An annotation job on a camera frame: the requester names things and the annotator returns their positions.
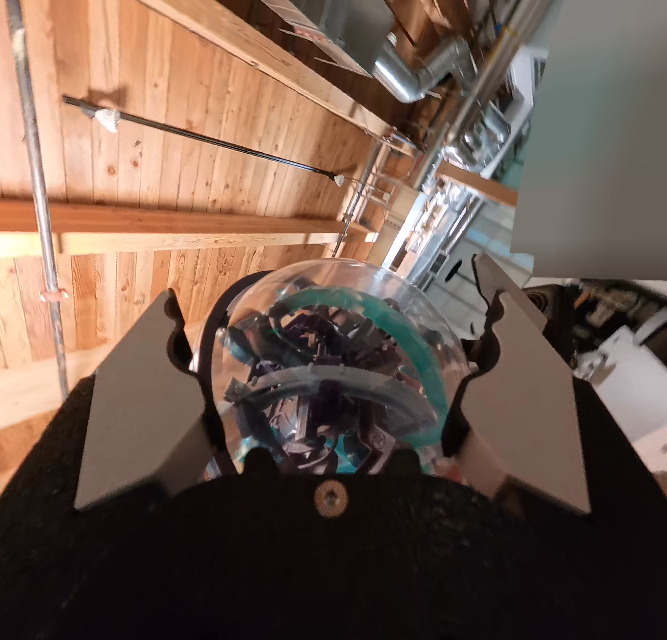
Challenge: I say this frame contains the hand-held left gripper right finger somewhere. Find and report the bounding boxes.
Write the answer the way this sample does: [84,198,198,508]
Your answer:
[442,290,592,516]

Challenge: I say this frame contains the grey sprinkler pipe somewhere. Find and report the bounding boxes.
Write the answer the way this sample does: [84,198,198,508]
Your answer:
[333,139,389,257]
[0,0,71,401]

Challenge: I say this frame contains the wooden post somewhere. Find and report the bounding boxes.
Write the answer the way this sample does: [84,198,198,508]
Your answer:
[437,160,519,208]

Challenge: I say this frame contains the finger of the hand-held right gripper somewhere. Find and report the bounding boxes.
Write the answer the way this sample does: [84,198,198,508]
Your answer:
[471,253,549,334]

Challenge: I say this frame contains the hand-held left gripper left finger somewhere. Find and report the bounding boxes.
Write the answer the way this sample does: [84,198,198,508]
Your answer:
[73,289,226,511]

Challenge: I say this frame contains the rectangular metal duct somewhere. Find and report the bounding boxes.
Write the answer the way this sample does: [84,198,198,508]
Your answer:
[229,0,395,78]

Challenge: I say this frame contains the silver duct elbow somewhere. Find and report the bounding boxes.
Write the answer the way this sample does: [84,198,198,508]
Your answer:
[372,35,475,104]

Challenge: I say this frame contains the black track light rail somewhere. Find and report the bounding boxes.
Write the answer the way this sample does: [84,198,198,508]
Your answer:
[63,95,346,187]

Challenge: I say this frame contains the clear plastic maze ball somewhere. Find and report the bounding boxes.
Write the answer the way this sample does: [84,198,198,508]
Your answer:
[189,258,472,476]

